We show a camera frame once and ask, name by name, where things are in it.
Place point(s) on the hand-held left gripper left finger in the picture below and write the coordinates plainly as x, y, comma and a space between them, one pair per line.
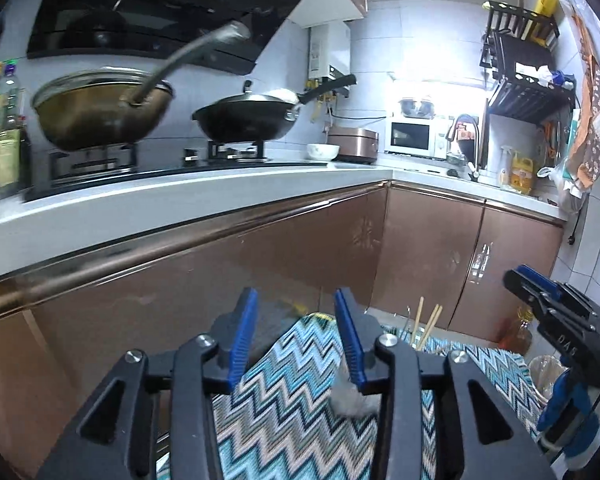
242, 340

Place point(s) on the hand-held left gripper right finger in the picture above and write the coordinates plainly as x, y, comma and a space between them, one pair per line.
351, 345

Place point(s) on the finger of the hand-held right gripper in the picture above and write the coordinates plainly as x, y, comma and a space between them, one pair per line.
525, 285

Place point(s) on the large white ceramic spoon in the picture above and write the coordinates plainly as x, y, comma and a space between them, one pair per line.
350, 400

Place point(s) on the clear utensil drainer basket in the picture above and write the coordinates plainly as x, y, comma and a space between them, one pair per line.
408, 327

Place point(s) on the person's right hand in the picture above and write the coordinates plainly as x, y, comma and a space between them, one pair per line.
565, 410

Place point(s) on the trash bin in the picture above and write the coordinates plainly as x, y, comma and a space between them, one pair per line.
547, 375

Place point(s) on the large cooking oil bottle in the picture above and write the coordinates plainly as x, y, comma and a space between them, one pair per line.
517, 335

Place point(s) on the black power plug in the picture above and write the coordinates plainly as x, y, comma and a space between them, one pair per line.
572, 237

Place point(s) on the wooden chopstick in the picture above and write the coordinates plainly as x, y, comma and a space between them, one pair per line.
419, 320
431, 327

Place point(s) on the zigzag tablecloth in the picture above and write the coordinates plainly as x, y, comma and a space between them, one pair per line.
290, 410

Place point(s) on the copper kitchen cabinet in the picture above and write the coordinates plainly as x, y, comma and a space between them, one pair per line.
430, 240

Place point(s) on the yellow detergent bottle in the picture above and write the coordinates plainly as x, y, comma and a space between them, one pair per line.
522, 175

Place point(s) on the clear spray bottle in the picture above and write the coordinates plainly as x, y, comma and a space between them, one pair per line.
504, 175

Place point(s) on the plastic bag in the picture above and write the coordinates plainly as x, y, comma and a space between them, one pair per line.
565, 180

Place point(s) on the metal faucet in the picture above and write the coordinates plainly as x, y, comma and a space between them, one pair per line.
477, 150

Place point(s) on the black dish rack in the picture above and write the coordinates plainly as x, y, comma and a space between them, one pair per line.
520, 95

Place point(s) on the gas stove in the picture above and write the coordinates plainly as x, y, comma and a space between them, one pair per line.
155, 170

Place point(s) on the white microwave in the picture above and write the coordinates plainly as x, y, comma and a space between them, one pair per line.
405, 136

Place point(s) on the white bowl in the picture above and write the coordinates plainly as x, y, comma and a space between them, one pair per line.
323, 151

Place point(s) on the copper rice cooker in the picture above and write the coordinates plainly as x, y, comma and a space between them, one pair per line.
352, 142

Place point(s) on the metal bowls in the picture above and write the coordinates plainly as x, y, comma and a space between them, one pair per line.
417, 108

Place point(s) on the black wok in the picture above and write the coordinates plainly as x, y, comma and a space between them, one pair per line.
250, 120

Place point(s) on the golden wok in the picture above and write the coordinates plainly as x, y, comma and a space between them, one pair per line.
100, 115

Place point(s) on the yellow roll box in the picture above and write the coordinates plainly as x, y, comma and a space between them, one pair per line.
545, 10

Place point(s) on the dark sauce bottle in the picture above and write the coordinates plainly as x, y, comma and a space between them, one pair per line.
25, 155

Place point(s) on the white water heater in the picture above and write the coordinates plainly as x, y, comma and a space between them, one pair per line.
330, 50

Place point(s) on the purple cap bottle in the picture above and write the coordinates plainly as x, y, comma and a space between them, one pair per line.
10, 110

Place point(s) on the black range hood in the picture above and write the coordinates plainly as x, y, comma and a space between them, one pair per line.
130, 10

